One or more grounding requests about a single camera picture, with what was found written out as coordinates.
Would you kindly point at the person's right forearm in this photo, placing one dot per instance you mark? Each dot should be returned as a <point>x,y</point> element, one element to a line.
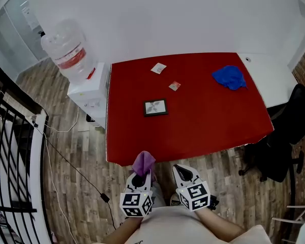
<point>218,222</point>

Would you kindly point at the white tray with dark rim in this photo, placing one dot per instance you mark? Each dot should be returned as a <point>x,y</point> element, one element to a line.
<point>155,107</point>

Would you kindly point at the red felt table cover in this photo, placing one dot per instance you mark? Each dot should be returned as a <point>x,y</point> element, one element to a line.
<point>206,116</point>

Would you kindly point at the white folding table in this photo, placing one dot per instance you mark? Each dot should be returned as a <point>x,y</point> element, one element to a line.
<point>302,207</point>

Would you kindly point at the person's right shoe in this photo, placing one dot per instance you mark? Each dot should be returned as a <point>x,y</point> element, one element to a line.
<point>213,202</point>

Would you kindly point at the white water dispenser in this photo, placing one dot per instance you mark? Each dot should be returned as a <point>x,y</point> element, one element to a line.
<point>91,90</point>

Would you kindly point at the person's left shoe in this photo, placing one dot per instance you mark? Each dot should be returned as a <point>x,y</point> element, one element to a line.
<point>175,200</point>

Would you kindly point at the black metal railing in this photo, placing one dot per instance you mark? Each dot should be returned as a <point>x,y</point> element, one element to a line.
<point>15,209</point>

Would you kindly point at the person's shoe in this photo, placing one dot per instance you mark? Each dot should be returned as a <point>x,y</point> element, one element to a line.
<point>175,200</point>
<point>213,202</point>

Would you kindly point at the red and white packet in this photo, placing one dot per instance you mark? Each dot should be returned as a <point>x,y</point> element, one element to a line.
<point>174,86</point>

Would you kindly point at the black power adapter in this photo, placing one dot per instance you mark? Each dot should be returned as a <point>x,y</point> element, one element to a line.
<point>105,197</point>

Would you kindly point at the person's left forearm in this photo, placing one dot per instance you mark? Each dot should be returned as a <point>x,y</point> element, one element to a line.
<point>124,230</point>

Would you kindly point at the purple knitted cloth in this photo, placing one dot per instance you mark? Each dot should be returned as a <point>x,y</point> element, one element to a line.
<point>143,161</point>

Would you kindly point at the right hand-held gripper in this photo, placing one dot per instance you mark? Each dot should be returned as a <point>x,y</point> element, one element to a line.
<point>194,197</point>

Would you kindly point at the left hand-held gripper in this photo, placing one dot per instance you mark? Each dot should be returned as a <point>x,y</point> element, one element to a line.
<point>136,203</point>

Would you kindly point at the black office chair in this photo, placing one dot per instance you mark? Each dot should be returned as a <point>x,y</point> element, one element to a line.
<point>277,146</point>

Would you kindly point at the blue cloth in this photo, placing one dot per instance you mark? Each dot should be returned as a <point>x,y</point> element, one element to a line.
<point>230,77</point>

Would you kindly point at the frosted glass door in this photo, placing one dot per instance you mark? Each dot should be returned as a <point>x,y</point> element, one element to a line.
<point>15,34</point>

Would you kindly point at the white printed packet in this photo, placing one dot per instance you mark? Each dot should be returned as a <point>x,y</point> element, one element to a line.
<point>158,68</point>

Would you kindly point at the clear water jug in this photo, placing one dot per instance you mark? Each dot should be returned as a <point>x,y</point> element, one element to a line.
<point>68,49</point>

